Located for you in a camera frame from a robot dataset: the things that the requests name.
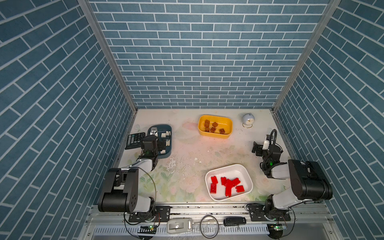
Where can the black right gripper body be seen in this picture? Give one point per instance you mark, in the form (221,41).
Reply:
(264,153)

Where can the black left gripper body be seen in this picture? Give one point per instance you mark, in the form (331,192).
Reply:
(155,150)

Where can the red lego brick lowest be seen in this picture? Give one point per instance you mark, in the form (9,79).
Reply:
(229,184)

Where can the red square lego brick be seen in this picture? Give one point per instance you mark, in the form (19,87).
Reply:
(223,181)

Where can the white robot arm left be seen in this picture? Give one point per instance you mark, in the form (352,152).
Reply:
(120,190)

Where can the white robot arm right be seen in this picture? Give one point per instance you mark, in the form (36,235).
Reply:
(308,181)

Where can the black calculator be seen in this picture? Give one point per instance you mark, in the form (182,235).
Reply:
(134,141)

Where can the dark teal plastic bin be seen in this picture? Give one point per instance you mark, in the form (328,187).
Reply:
(162,142)

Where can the white plastic bin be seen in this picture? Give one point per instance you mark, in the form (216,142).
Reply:
(230,172)

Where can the yellow plastic bin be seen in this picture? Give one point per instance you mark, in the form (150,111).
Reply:
(223,123)

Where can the black key fob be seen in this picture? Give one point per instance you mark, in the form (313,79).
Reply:
(234,221)

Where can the grey plastic box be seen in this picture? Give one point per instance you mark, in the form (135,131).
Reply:
(179,225)

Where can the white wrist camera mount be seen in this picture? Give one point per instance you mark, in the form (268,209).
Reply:
(266,143)

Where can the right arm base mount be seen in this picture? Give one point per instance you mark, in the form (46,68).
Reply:
(261,213)

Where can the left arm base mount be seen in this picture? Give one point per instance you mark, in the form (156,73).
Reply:
(161,213)

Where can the aluminium rail base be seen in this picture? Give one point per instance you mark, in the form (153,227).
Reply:
(310,221)

